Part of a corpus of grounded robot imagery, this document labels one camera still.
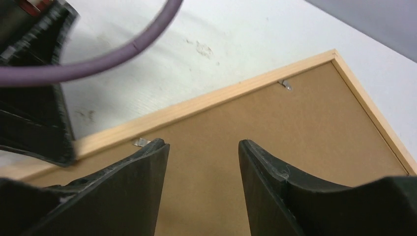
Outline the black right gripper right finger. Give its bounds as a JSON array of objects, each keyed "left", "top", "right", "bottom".
[{"left": 238, "top": 140, "right": 417, "bottom": 236}]

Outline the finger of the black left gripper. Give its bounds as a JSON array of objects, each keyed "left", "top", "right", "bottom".
[{"left": 0, "top": 0, "right": 78, "bottom": 167}]

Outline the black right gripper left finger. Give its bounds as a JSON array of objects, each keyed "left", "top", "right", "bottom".
[{"left": 0, "top": 139, "right": 170, "bottom": 236}]

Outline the light wooden picture frame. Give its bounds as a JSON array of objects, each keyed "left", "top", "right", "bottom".
[{"left": 0, "top": 50, "right": 417, "bottom": 186}]

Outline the brown frame backing board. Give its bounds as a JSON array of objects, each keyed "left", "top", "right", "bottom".
[{"left": 26, "top": 61, "right": 410, "bottom": 236}]

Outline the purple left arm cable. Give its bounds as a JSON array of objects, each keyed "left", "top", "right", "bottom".
[{"left": 0, "top": 0, "right": 185, "bottom": 88}]

